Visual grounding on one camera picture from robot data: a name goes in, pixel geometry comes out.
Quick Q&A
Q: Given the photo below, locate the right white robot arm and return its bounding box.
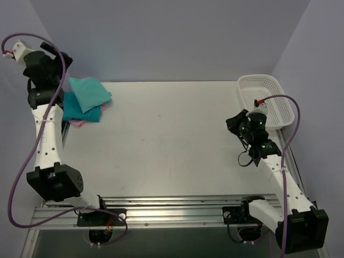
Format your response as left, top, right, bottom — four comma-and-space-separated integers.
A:
226, 109, 329, 254

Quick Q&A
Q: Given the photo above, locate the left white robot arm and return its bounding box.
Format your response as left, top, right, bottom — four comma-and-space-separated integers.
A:
23, 42, 109, 225

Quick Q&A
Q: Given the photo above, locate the folded teal t-shirt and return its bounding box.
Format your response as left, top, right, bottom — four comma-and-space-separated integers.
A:
62, 92, 102, 123

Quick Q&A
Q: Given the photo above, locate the folded pink t-shirt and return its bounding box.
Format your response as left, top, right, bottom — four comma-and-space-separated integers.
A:
69, 104, 108, 128

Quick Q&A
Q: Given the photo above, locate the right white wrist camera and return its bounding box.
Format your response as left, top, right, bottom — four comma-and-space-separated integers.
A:
252, 99, 268, 116

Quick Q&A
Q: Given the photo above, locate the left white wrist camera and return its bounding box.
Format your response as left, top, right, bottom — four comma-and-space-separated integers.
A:
3, 40, 34, 66

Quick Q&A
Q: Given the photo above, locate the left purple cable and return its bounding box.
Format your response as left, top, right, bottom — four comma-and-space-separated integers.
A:
1, 32, 128, 244

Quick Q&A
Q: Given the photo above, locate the mint green t-shirt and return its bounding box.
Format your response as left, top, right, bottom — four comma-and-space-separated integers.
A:
69, 77, 112, 113

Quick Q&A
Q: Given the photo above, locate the white plastic mesh basket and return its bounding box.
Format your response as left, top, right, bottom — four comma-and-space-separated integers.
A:
237, 73, 296, 132

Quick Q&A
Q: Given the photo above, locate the black looped cable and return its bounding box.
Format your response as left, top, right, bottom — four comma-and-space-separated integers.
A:
236, 134, 259, 168

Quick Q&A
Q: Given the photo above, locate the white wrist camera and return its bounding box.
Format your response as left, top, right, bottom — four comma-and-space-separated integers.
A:
3, 40, 34, 66
252, 99, 268, 116

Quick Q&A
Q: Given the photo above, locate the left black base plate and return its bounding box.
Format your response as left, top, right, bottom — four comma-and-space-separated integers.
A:
75, 208, 127, 227

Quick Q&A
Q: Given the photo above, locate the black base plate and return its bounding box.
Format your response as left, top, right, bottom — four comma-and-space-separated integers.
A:
75, 208, 127, 227
221, 206, 259, 225

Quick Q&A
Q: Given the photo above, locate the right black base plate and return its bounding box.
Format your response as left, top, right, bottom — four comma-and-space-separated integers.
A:
221, 206, 259, 225

